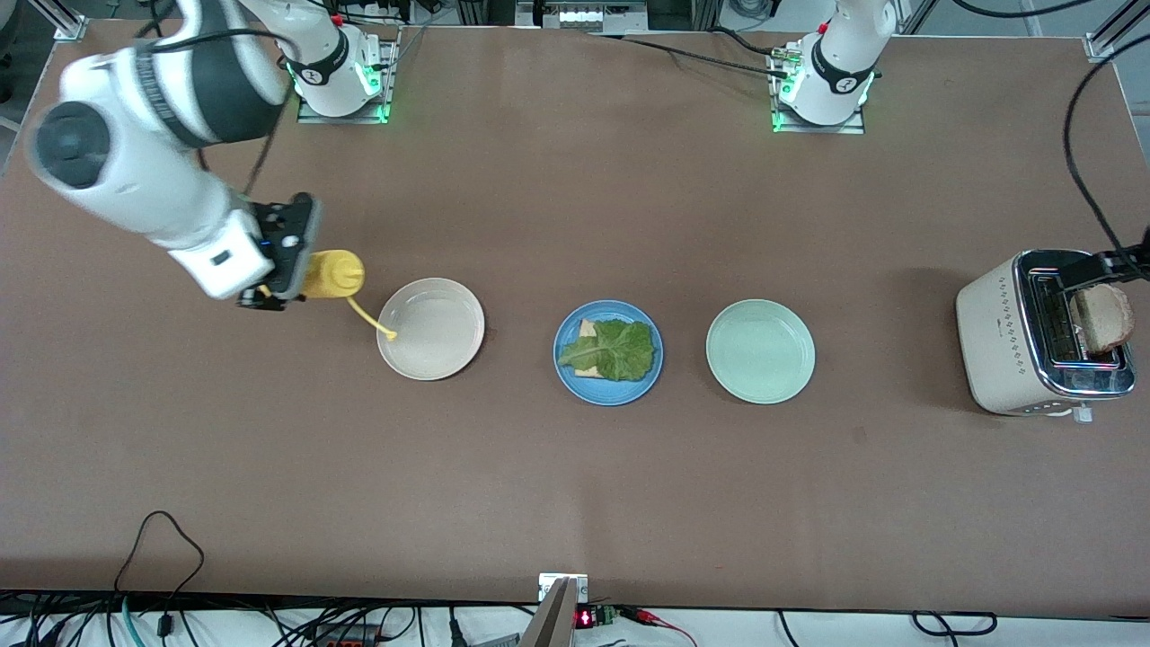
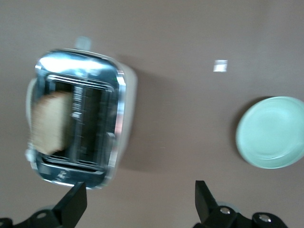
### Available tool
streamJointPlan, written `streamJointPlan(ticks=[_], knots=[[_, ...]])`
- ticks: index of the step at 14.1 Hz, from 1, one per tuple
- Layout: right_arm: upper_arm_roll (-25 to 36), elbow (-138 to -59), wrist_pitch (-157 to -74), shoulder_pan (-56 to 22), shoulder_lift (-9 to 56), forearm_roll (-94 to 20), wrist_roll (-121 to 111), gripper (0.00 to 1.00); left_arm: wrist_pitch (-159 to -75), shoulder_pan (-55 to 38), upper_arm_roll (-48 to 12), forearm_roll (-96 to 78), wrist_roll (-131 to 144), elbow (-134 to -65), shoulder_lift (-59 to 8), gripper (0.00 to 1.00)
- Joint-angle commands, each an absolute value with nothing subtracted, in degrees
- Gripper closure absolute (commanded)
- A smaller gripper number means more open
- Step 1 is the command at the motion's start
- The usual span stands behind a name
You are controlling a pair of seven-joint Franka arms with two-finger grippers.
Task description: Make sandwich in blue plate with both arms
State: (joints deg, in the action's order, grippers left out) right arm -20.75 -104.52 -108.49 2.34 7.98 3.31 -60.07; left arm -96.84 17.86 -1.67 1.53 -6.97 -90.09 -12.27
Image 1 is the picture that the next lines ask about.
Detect white power strip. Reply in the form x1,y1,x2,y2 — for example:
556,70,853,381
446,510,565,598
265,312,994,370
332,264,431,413
536,3,648,33

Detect grey metal camera mount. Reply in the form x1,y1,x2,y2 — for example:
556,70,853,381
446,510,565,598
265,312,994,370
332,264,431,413
537,572,589,647

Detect toasted bread slice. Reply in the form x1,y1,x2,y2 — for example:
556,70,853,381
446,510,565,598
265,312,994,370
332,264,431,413
1069,283,1135,353
573,318,605,377

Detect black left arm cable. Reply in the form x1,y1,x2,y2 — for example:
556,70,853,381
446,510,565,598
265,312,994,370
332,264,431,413
1065,36,1150,261

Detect yellow mustard squeeze bottle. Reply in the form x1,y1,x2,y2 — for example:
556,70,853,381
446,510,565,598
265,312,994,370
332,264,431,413
301,249,398,342

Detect cream two-slot toaster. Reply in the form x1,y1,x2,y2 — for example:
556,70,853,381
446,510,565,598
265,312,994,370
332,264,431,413
955,249,1137,423

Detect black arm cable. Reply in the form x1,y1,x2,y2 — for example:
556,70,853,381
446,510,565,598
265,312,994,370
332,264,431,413
1065,36,1150,261
135,0,299,195

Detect thin red wire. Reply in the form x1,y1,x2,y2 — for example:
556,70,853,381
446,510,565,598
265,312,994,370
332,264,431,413
620,607,697,647

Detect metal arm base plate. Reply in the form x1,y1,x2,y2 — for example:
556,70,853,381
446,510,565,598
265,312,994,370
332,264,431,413
296,40,398,125
770,45,866,136

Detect green lettuce leaf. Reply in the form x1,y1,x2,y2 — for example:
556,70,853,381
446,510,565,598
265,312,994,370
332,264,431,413
557,318,656,383

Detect beige round plate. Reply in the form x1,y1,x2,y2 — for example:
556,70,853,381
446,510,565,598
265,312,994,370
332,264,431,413
376,278,486,381

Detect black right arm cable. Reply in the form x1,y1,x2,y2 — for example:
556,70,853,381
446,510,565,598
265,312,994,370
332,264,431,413
135,0,299,195

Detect blue round plate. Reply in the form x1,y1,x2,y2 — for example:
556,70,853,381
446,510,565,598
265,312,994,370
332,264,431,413
553,299,665,407

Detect thin black looped cable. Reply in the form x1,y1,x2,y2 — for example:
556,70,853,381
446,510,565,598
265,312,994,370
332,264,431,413
114,510,206,621

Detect black cable across table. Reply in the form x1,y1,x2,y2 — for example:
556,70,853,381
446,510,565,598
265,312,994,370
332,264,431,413
584,32,792,78

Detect pale green round plate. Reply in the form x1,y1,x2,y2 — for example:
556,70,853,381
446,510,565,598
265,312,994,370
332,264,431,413
705,298,817,405

